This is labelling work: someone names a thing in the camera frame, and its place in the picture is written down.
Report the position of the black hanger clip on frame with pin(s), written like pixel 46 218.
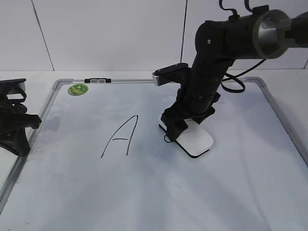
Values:
pixel 97 80

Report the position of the round green magnet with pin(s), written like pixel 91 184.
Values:
pixel 78 89

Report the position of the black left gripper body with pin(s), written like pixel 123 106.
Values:
pixel 13 114

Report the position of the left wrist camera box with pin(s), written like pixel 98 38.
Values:
pixel 20 83

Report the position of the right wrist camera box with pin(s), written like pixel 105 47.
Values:
pixel 174 73

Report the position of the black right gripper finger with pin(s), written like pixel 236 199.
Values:
pixel 199 116
pixel 174 125

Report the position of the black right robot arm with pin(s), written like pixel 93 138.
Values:
pixel 265 34

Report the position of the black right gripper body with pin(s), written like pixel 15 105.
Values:
pixel 197 92

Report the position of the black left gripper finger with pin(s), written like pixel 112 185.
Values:
pixel 15 142

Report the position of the white board eraser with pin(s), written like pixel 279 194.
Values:
pixel 194 141

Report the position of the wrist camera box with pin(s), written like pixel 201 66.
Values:
pixel 20 83
pixel 174 73

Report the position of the white board with grey frame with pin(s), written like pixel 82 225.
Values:
pixel 100 163

